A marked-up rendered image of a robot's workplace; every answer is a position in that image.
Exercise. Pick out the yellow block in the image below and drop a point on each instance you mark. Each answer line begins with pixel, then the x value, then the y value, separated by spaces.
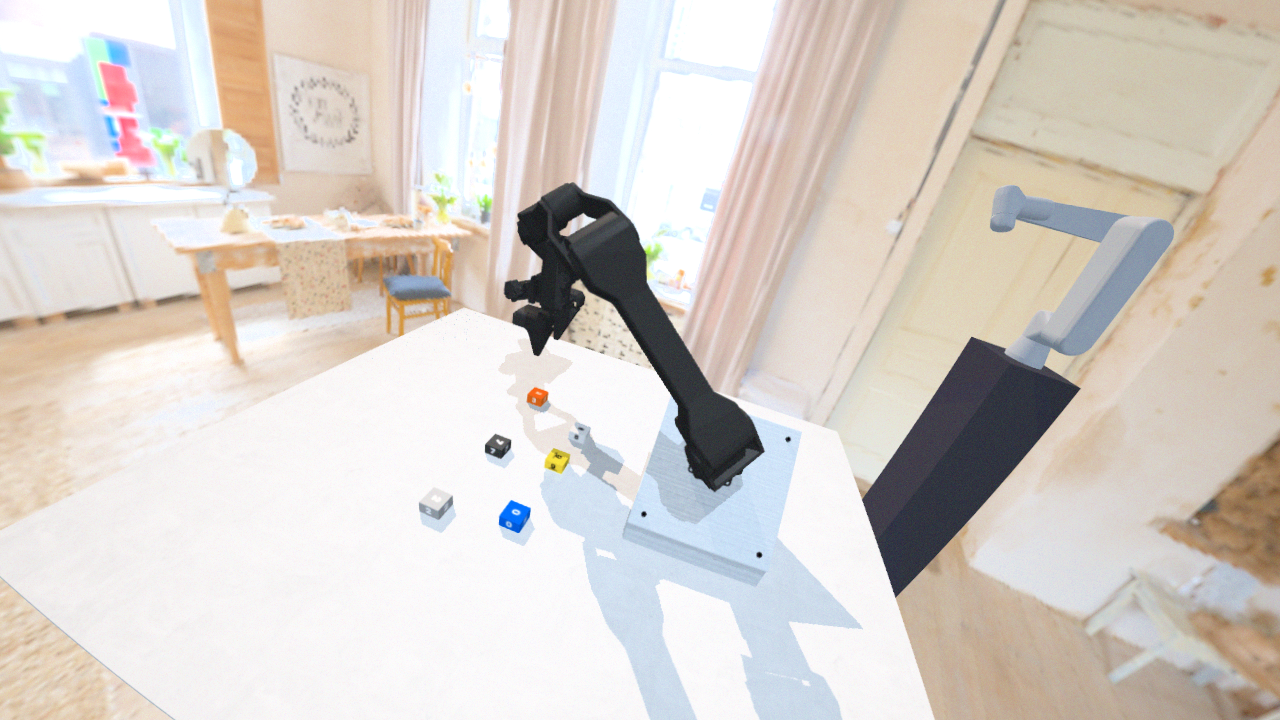
pixel 557 460

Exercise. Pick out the blue block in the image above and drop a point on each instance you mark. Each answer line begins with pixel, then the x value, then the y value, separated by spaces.
pixel 514 516

